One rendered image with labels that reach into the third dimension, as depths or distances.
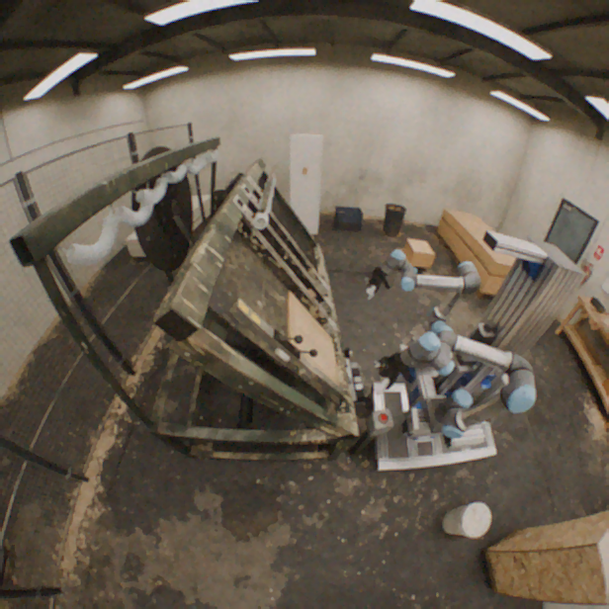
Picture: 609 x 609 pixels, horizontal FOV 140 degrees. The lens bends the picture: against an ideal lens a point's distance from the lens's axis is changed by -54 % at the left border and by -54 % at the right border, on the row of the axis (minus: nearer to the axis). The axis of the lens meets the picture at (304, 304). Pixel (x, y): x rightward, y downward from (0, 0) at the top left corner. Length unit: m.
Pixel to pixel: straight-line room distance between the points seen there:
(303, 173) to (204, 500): 5.00
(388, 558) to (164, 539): 1.88
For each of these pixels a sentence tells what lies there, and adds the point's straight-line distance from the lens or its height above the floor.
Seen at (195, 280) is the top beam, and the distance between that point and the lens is 0.70.
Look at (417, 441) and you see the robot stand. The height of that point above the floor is 0.23.
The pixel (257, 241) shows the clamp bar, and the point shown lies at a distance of 1.33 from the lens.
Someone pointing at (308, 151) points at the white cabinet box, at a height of 1.75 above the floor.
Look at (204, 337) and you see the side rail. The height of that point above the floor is 1.79.
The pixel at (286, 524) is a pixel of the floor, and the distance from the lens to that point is 2.31.
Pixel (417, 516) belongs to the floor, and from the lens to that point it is 2.53.
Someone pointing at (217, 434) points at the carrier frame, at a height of 0.79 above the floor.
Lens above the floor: 2.30
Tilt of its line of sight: 43 degrees down
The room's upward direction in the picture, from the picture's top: 2 degrees clockwise
